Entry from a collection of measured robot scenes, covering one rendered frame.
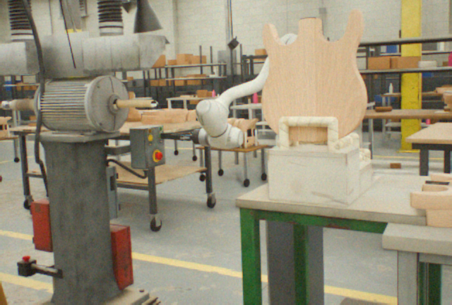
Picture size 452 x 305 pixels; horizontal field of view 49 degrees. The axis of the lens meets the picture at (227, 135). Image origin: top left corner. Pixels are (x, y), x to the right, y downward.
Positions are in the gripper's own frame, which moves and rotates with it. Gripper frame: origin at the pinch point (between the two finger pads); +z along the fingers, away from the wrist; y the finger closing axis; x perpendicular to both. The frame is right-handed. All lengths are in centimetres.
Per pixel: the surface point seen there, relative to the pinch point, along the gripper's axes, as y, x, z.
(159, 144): -1.7, -4.1, 4.0
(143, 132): -12.4, 3.2, 4.9
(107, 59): -47, 37, -7
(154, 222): 142, -97, 121
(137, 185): 146, -66, 141
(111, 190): -16.5, -25.7, 24.0
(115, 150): -22.3, -4.3, 14.4
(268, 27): -46, 44, -77
